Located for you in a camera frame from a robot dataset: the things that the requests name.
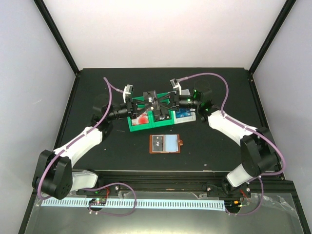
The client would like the black vip card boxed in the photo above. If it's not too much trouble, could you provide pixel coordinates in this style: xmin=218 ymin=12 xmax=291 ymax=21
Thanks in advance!
xmin=152 ymin=135 xmax=164 ymax=152
xmin=143 ymin=90 xmax=160 ymax=112

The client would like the brown leather card holder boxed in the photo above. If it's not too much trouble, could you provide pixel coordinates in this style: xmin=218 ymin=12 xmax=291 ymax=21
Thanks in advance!
xmin=149 ymin=134 xmax=183 ymax=154

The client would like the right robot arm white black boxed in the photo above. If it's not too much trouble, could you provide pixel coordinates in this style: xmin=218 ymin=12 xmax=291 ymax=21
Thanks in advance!
xmin=156 ymin=79 xmax=286 ymax=196

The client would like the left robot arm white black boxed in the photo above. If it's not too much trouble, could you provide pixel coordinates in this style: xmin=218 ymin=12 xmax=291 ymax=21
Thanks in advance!
xmin=32 ymin=94 xmax=152 ymax=200

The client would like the stack of white red cards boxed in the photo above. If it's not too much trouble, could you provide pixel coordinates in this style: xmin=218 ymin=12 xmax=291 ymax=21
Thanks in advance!
xmin=131 ymin=114 xmax=149 ymax=126

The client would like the green bin with black cards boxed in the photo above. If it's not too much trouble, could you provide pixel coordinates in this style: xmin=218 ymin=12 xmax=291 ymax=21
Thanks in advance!
xmin=147 ymin=93 xmax=175 ymax=128

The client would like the green bin with red cards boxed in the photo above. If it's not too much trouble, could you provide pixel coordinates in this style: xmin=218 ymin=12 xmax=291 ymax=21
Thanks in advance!
xmin=127 ymin=111 xmax=152 ymax=132

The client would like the stack of black cards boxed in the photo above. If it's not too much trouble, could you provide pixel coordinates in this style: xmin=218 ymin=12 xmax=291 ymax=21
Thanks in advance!
xmin=153 ymin=108 xmax=171 ymax=122

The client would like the stack of blue cards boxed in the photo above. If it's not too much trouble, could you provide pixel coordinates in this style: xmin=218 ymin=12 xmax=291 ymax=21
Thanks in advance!
xmin=175 ymin=109 xmax=192 ymax=118

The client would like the white bin with blue cards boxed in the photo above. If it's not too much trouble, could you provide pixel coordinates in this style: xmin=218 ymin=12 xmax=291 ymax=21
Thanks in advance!
xmin=174 ymin=104 xmax=196 ymax=124

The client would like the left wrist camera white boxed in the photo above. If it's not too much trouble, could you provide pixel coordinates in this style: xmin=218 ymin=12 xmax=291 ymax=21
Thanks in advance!
xmin=122 ymin=84 xmax=133 ymax=103

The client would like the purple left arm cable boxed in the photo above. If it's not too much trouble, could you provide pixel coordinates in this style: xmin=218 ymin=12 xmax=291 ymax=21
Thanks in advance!
xmin=38 ymin=77 xmax=137 ymax=217

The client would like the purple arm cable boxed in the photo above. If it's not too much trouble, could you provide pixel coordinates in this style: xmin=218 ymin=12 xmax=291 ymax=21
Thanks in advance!
xmin=179 ymin=72 xmax=288 ymax=216
xmin=38 ymin=77 xmax=137 ymax=217

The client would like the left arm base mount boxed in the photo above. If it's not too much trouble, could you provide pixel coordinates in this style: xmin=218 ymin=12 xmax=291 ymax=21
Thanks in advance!
xmin=78 ymin=182 xmax=123 ymax=193

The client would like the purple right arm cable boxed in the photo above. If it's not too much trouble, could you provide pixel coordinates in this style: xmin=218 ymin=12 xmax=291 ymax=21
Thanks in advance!
xmin=179 ymin=72 xmax=288 ymax=216

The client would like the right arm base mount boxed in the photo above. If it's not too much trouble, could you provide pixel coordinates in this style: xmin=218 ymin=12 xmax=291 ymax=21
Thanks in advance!
xmin=204 ymin=180 xmax=251 ymax=198

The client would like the black aluminium frame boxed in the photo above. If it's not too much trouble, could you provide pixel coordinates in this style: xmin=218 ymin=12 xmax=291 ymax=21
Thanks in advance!
xmin=19 ymin=0 xmax=311 ymax=234

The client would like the white slotted cable duct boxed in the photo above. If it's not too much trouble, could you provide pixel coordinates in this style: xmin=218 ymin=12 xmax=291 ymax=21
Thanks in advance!
xmin=41 ymin=197 xmax=226 ymax=211

